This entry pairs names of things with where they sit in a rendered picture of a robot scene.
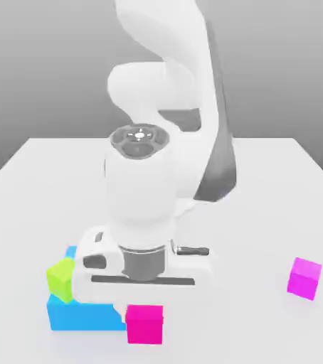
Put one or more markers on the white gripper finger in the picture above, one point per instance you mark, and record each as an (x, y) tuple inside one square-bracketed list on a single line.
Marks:
[(123, 311)]

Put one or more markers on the small magenta cube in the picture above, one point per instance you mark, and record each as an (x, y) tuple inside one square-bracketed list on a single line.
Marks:
[(303, 280)]

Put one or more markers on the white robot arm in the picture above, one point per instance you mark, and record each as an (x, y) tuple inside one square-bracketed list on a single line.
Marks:
[(144, 182)]

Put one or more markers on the large blue box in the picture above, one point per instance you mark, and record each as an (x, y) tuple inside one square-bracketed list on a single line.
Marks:
[(79, 317)]

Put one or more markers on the small green cube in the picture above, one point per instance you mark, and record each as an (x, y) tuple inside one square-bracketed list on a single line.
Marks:
[(60, 280)]

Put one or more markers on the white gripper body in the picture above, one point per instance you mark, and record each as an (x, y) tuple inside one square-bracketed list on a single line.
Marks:
[(184, 270)]

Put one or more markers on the small pink cube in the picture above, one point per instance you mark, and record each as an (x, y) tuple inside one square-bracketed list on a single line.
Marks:
[(144, 324)]

